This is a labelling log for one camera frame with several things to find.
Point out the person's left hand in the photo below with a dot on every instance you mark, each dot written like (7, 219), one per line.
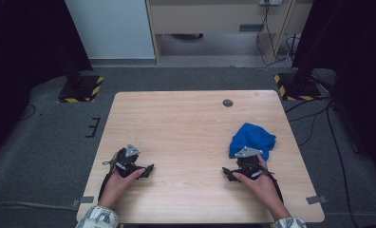
(118, 186)

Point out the white cabinet panel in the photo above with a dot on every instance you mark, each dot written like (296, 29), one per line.
(113, 28)

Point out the grey tape strip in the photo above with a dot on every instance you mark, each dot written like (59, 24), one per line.
(316, 199)
(83, 201)

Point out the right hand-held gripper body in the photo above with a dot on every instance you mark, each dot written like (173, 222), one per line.
(248, 161)

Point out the person's right hand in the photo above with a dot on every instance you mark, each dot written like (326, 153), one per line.
(262, 188)

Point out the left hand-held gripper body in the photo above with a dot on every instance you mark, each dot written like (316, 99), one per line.
(129, 158)

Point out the light wooden desk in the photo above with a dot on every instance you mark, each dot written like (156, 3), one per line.
(208, 15)

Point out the grey desk label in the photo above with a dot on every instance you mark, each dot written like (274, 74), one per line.
(251, 27)

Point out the black yellow striped stand base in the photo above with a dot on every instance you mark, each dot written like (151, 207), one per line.
(298, 90)
(88, 91)

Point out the black curtain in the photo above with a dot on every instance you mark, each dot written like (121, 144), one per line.
(24, 47)
(357, 47)

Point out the grey round table grommet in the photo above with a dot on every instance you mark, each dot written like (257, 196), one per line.
(228, 103)

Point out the blue cloth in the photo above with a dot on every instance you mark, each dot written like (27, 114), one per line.
(252, 137)

